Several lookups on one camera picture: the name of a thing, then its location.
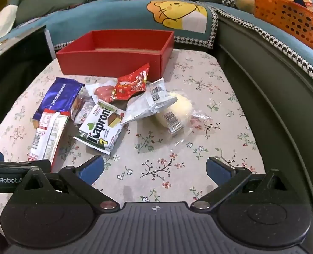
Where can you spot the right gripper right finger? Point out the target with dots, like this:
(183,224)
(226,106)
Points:
(229,181)

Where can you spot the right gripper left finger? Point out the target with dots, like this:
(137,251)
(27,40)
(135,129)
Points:
(80,180)

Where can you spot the Kapron wafer packet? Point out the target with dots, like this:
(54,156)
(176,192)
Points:
(101,128)

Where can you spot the red white snack packet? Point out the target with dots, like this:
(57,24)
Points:
(48,135)

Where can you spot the orange pastry clear wrapper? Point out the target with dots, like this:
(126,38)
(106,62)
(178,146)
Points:
(85,106)

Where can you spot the round cake clear wrapper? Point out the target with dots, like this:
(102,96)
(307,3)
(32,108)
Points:
(182,116)

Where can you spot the blue wafer biscuit pack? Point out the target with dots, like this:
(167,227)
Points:
(60,96)

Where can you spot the pink sausage balls packet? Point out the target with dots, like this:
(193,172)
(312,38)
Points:
(100,91)

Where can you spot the red Trolli gummy bag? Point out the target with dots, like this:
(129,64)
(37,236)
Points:
(130,84)

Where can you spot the white green snack pouch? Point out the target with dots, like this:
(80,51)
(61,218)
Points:
(154,100)

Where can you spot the red cardboard box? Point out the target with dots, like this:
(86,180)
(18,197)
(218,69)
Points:
(115,53)

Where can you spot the white pillow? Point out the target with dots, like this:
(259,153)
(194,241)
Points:
(7,19)

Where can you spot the teal lion sofa cover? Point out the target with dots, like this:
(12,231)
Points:
(65,26)

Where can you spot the orange plastic basket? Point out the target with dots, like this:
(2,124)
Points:
(289,16)

